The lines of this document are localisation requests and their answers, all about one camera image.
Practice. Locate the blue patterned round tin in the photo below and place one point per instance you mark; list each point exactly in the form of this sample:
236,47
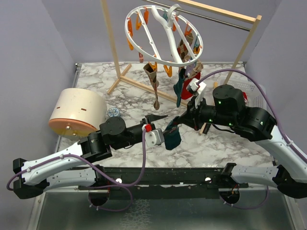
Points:
113,112

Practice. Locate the beige argyle sock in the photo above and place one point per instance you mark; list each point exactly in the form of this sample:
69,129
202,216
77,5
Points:
182,50
151,72

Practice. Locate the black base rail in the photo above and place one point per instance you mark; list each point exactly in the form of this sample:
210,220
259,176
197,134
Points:
173,183

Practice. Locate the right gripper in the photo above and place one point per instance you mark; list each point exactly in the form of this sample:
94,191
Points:
190,116

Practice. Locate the purple clothespin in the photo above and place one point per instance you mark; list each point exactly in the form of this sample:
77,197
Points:
189,69

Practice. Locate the wooden hanger rack frame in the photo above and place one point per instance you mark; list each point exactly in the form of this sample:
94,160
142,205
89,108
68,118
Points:
254,21

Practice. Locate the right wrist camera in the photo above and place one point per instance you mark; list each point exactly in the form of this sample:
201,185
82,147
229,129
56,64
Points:
197,88

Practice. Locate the red white striped sock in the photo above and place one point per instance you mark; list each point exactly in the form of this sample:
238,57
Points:
245,98

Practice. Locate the white round clip hanger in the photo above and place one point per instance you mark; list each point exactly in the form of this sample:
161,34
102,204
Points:
156,30

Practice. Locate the white plastic basket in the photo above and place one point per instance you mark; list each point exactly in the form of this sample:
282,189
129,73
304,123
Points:
255,98

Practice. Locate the yellow highlighter marker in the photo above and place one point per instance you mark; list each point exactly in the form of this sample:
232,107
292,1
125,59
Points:
215,84

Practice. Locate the yellow orange clothespin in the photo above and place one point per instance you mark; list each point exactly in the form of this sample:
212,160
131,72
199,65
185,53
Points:
168,70

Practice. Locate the black orange highlighter marker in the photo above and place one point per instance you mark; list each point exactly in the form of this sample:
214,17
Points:
206,128

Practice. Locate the pink clothespin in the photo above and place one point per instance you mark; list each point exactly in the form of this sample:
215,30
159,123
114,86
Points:
141,58

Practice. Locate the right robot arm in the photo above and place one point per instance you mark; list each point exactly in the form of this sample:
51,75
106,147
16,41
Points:
258,126

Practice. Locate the dark teal sock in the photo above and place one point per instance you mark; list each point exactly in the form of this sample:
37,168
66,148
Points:
178,87
172,136

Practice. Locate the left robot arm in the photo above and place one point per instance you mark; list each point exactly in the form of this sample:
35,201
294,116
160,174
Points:
72,166

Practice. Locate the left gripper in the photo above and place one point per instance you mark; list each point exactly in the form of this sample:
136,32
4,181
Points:
146,121

